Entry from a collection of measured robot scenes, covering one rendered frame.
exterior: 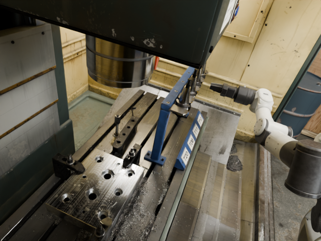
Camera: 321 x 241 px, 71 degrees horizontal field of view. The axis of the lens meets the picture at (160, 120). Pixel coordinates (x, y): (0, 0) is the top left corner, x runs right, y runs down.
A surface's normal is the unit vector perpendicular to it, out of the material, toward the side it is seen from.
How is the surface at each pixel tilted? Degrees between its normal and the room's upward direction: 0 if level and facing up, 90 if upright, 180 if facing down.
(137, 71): 90
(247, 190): 18
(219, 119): 24
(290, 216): 0
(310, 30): 90
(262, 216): 0
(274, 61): 89
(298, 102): 91
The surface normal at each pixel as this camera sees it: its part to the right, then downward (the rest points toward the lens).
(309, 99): -0.08, 0.60
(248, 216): -0.12, -0.84
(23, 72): 0.92, 0.32
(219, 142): 0.00, -0.50
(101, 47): -0.40, 0.51
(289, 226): 0.16, -0.78
